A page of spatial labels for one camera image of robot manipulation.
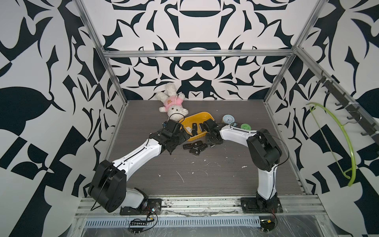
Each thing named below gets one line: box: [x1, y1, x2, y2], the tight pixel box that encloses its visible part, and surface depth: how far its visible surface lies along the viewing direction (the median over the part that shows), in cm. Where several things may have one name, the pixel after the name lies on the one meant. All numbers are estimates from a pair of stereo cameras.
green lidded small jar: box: [240, 123, 252, 131], surface depth 101 cm
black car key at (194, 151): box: [189, 148, 201, 157], surface depth 94 cm
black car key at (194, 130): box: [191, 122, 198, 137], surface depth 104 cm
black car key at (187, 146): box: [182, 143, 193, 150], surface depth 96 cm
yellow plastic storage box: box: [178, 111, 215, 142], surface depth 106 cm
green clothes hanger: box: [305, 102, 362, 187], surface depth 61 cm
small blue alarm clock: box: [221, 113, 237, 127], surface depth 107 cm
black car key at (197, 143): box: [192, 140, 203, 148], surface depth 98 cm
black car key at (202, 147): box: [197, 143, 208, 152], surface depth 96 cm
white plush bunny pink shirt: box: [154, 82, 189, 122], surface depth 110 cm
